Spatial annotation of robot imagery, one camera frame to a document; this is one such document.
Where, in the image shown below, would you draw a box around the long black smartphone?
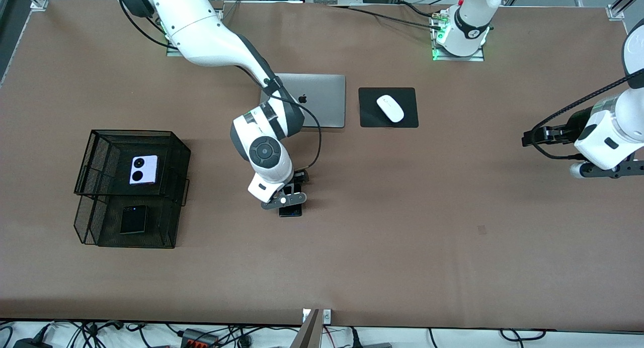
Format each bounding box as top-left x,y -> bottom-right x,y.
279,183 -> 303,218

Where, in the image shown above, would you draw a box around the lavender flip phone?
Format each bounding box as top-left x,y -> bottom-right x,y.
130,155 -> 158,186

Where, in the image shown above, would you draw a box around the small black flip phone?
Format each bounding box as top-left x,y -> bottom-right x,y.
120,205 -> 148,235

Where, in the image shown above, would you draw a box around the silver closed laptop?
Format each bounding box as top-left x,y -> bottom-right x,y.
259,73 -> 347,128

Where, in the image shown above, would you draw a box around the black mouse pad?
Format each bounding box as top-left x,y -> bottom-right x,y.
358,88 -> 419,128

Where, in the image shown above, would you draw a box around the white computer mouse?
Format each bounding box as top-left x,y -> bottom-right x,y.
376,95 -> 405,123

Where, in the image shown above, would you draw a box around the black mesh two-tier tray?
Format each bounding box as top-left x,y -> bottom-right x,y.
73,130 -> 192,249

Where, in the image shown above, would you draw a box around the black power strip red switches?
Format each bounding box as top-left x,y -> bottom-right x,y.
180,328 -> 220,348

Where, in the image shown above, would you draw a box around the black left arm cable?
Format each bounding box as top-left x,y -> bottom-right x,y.
531,69 -> 644,161

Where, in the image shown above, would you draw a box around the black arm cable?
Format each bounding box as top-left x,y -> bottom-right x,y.
272,79 -> 323,171
531,69 -> 644,161

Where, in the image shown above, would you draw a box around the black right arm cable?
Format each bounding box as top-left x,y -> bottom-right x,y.
272,79 -> 323,171

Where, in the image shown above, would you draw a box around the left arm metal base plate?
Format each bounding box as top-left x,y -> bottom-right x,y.
432,9 -> 485,62

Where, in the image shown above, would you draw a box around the grey metal camera post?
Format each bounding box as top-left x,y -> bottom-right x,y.
289,309 -> 321,348

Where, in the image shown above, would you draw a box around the black cable across table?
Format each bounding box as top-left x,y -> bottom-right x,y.
327,3 -> 446,32

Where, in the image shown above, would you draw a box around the black looped floor cable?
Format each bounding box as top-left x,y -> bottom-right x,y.
499,328 -> 547,341

